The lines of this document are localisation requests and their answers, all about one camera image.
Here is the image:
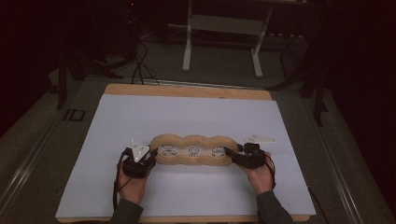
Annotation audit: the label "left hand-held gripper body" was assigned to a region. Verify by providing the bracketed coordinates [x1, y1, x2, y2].
[121, 139, 156, 179]

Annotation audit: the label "black metal stand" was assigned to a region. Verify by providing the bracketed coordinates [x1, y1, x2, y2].
[265, 31, 330, 128]

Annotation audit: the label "person's right hand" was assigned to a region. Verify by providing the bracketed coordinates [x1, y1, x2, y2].
[241, 151, 276, 196]

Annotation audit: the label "black floor bracket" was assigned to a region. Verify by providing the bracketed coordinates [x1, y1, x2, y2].
[63, 108, 87, 122]

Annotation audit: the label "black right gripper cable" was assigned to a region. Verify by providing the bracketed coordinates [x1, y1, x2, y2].
[263, 153, 329, 224]

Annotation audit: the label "white metal stand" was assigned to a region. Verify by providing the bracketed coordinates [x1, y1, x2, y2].
[181, 0, 275, 78]

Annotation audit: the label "silver floor strip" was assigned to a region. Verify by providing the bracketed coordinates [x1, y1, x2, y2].
[141, 78, 265, 91]

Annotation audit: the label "person's left hand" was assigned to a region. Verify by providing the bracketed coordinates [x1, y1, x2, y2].
[117, 163, 149, 206]

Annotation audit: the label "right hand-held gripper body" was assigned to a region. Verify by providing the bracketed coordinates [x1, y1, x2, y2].
[237, 133, 276, 170]

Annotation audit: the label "black floor cables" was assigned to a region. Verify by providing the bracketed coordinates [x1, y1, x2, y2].
[124, 8, 162, 87]

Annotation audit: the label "white table mat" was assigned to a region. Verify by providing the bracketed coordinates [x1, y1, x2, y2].
[55, 93, 318, 218]

